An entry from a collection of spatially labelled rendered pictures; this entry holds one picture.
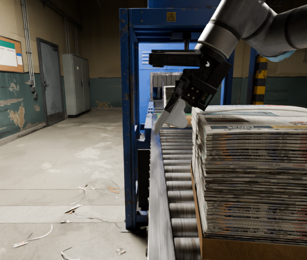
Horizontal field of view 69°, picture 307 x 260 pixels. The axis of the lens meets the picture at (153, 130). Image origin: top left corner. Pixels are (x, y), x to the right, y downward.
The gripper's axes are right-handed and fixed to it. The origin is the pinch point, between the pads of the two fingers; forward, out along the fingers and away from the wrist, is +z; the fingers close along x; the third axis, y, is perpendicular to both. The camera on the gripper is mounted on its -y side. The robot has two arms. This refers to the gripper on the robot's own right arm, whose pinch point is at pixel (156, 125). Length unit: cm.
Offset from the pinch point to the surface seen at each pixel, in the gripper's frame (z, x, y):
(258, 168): -6.3, -18.8, 16.1
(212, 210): 3.0, -18.9, 14.3
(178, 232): 15.6, -9.2, 15.6
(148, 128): 26, 97, -3
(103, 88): 156, 816, -245
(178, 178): 15.2, 17.3, 15.2
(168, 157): 17.0, 37.0, 11.2
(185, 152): 13.3, 44.3, 17.7
